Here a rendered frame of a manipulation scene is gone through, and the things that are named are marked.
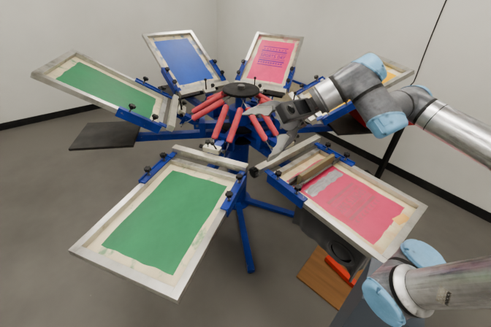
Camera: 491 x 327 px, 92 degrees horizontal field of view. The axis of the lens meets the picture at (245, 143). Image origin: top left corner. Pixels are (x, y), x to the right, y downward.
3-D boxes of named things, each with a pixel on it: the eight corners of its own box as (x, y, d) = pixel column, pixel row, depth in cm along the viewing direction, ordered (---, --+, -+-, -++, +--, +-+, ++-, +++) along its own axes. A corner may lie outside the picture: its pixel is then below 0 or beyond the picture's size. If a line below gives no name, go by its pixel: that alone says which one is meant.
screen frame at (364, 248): (425, 210, 145) (428, 206, 143) (383, 269, 113) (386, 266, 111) (318, 149, 194) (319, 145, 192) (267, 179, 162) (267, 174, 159)
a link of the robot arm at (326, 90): (343, 100, 55) (325, 71, 57) (325, 110, 57) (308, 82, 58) (343, 105, 62) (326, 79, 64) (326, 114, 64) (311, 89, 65)
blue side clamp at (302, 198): (306, 205, 146) (308, 197, 142) (301, 209, 143) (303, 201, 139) (271, 178, 164) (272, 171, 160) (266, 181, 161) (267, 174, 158)
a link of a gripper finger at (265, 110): (248, 117, 72) (278, 119, 68) (240, 114, 66) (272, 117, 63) (249, 106, 72) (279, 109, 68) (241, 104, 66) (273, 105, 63)
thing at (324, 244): (354, 271, 148) (375, 236, 128) (347, 281, 144) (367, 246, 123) (297, 222, 177) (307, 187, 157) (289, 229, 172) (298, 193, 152)
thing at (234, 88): (261, 201, 270) (275, 87, 195) (233, 219, 248) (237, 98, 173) (239, 182, 295) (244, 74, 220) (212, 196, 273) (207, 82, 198)
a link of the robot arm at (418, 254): (436, 282, 75) (459, 258, 67) (415, 309, 68) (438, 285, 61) (398, 252, 83) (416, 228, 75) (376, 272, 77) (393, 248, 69)
